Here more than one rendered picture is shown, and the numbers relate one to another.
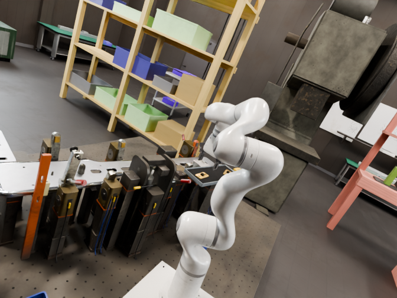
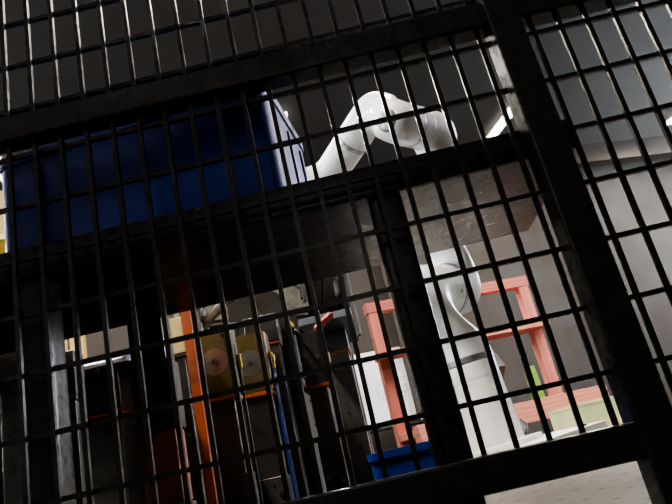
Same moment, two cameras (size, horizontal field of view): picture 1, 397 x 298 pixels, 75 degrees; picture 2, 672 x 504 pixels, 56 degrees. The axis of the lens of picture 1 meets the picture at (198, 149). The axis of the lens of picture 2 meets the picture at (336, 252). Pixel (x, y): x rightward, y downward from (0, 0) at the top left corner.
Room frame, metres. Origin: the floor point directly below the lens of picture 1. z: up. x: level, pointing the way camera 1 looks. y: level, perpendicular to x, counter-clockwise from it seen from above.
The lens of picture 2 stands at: (-0.17, 0.83, 0.77)
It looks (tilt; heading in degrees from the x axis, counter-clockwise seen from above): 19 degrees up; 325
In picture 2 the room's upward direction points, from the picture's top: 13 degrees counter-clockwise
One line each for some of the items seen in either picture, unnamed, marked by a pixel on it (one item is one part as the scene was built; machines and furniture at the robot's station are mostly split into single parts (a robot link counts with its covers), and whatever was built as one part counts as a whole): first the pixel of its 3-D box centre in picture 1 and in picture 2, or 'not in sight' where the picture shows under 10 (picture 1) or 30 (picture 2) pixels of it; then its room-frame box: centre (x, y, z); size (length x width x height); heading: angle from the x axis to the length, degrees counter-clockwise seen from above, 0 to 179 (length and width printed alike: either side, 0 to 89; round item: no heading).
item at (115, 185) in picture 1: (103, 217); (269, 430); (0.96, 0.27, 0.88); 0.11 x 0.07 x 0.37; 54
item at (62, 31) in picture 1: (83, 48); not in sight; (7.78, 4.40, 0.44); 2.42 x 0.96 x 0.88; 160
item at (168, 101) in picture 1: (176, 92); not in sight; (6.46, 1.08, 0.57); 1.25 x 0.71 x 1.14; 158
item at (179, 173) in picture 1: (168, 201); not in sight; (1.27, 0.04, 0.90); 0.05 x 0.05 x 0.40; 54
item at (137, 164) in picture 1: (141, 200); (281, 406); (1.12, 0.16, 0.94); 0.18 x 0.13 x 0.49; 144
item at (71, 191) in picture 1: (61, 224); (236, 433); (0.84, 0.40, 0.87); 0.10 x 0.07 x 0.35; 54
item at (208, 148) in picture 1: (215, 144); not in sight; (1.22, -0.07, 1.34); 0.10 x 0.07 x 0.11; 63
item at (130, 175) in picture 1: (119, 211); (278, 416); (1.01, 0.23, 0.91); 0.07 x 0.05 x 0.42; 54
